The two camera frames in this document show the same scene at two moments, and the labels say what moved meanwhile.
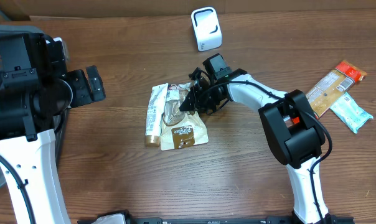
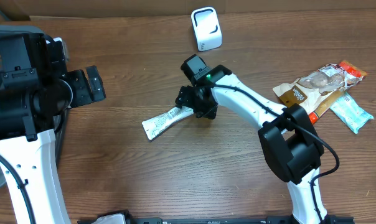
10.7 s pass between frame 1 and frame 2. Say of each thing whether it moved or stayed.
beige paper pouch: moved
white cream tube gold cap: moved
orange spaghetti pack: stayed
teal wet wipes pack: stayed
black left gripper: stayed
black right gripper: stayed
